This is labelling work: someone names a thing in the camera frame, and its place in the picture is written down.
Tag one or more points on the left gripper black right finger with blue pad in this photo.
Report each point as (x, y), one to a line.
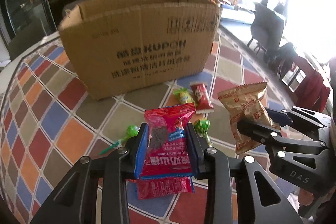
(239, 190)

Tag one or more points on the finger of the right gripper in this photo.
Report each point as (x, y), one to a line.
(270, 137)
(300, 119)

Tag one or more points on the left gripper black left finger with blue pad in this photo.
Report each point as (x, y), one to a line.
(73, 200)

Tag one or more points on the beige snack bag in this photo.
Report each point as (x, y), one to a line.
(244, 102)

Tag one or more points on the pink red snack packet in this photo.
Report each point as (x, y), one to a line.
(162, 187)

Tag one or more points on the red hawthorn snack packet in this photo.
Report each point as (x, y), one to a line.
(166, 154)

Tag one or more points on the green lollipop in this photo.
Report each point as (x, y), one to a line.
(131, 131)
(201, 127)

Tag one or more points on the dark chair in living room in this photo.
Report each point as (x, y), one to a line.
(267, 28)

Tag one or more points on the person's right hand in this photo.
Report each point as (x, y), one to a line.
(299, 198)

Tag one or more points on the red white candy bar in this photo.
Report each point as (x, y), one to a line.
(204, 104)

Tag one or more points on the colourful diamond pattern tablecloth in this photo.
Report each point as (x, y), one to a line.
(48, 120)

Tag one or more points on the yellow green candy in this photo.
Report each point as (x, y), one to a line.
(183, 96)

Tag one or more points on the brown cardboard box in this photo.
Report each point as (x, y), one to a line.
(117, 46)

